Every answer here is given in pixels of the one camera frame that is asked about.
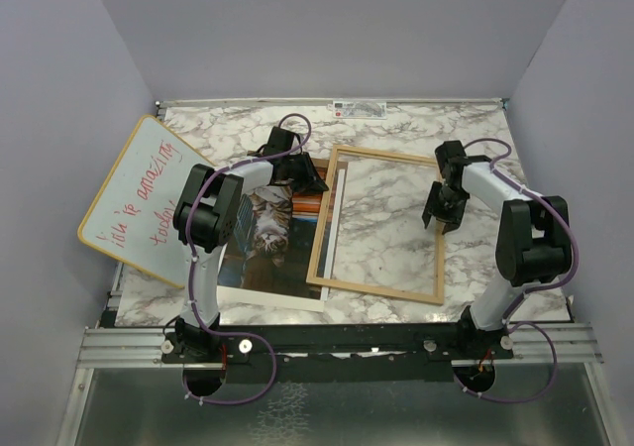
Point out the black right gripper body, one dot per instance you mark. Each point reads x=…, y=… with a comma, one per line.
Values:
x=447, y=204

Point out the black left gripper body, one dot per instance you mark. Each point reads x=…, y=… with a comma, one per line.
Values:
x=294, y=172

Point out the clear acrylic frame sheet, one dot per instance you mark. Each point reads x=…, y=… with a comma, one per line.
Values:
x=375, y=234

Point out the light wooden picture frame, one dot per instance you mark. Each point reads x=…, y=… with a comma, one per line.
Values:
x=437, y=297

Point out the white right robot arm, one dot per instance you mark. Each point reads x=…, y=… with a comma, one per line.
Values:
x=535, y=248

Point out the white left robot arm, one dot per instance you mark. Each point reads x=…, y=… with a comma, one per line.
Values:
x=204, y=219

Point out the white sticker label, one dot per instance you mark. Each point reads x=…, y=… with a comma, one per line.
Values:
x=359, y=109

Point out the yellow-rimmed whiteboard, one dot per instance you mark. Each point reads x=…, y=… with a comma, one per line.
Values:
x=130, y=219

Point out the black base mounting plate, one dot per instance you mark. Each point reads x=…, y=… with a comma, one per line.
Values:
x=338, y=353

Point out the aluminium back rail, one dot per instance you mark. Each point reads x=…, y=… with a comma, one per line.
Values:
x=318, y=101

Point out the brown frame backing board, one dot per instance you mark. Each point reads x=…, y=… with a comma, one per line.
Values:
x=267, y=300

